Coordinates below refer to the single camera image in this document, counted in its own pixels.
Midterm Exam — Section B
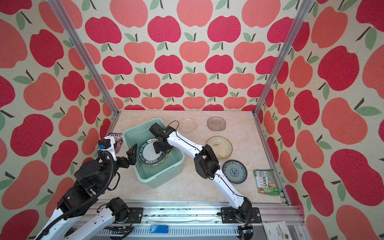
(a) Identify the small green rim lettered plate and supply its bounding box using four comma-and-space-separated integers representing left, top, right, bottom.
137, 138, 167, 164

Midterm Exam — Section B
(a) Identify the mint green plastic bin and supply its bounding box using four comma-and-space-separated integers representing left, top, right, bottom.
123, 118, 185, 189

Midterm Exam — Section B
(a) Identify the clear glass plate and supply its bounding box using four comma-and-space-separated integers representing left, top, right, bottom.
179, 118, 198, 133

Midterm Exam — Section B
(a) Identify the smoky brown glass plate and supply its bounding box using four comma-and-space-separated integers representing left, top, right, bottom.
207, 117, 227, 132

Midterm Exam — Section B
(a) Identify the beige ceramic bowl plate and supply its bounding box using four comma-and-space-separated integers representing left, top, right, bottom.
207, 136, 233, 160

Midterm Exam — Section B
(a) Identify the blue patterned small plate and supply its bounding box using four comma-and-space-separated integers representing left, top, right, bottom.
222, 160, 248, 184

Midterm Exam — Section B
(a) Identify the yellow polka dot plate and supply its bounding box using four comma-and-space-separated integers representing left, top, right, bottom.
143, 160, 166, 167

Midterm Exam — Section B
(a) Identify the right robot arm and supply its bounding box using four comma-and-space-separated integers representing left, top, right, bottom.
150, 123, 252, 224

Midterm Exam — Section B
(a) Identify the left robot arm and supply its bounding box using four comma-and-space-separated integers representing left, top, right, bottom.
36, 140, 138, 240

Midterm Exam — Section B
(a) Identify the purple candy bag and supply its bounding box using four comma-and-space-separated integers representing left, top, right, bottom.
108, 133, 123, 154

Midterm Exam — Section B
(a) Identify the blue label block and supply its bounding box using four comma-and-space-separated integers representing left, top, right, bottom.
150, 225, 169, 234

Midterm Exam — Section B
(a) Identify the green snack packet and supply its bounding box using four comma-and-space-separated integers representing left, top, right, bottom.
253, 170, 281, 196

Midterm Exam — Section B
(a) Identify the white paper sheet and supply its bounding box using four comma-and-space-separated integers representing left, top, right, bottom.
263, 221, 293, 240

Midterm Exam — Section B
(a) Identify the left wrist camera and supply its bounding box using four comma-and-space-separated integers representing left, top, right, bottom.
97, 136, 117, 162

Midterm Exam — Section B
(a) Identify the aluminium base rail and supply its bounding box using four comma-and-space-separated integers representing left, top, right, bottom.
66, 201, 311, 240

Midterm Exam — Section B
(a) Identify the left aluminium frame post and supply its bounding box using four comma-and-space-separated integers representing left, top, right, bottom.
48, 1, 120, 118

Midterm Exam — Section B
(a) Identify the aluminium frame post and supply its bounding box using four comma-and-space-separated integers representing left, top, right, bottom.
253, 0, 315, 119
48, 1, 120, 118

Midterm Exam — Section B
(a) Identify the right aluminium frame post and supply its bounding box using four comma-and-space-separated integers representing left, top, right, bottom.
253, 0, 315, 119

